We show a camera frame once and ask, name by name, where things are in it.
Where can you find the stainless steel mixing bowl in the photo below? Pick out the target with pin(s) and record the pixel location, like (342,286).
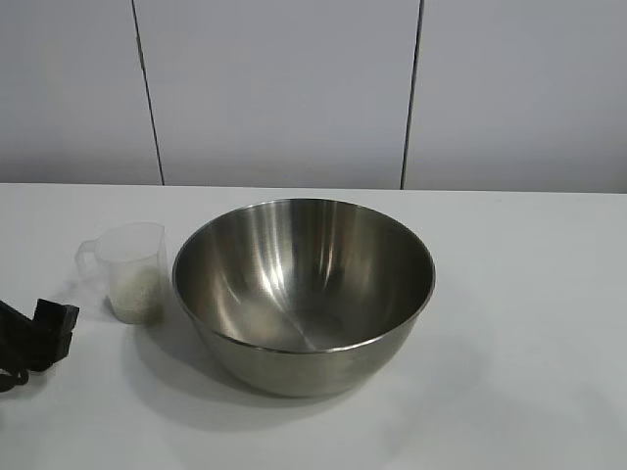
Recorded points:
(303,274)

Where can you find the white uncooked rice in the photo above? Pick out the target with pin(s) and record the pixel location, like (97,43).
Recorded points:
(139,298)

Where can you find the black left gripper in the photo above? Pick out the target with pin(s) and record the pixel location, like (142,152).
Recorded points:
(14,343)

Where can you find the translucent plastic measuring cup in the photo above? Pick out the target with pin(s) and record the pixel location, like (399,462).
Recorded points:
(127,249)

